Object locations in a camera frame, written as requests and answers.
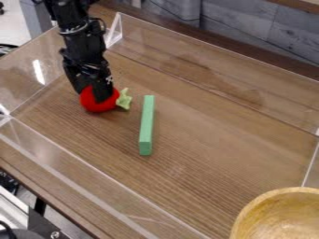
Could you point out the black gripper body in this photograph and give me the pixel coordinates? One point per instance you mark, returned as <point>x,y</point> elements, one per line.
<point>84,59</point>

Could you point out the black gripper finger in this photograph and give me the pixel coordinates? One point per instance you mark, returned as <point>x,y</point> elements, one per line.
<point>102,83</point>
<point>78,75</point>

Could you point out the red plush fruit green leaf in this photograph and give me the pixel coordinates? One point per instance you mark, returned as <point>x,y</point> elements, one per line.
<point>120,99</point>

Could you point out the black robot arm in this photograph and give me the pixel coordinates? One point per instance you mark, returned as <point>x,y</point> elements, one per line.
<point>69,9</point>

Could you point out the green rectangular block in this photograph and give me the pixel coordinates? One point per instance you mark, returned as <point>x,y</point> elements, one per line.
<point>148,125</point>

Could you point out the black metal clamp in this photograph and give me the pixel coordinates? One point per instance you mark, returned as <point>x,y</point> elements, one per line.
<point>43,227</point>

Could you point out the wooden bowl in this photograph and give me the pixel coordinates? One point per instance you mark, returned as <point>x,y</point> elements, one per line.
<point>281,214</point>

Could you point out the clear acrylic tray enclosure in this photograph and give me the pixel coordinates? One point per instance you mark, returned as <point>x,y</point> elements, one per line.
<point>234,134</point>

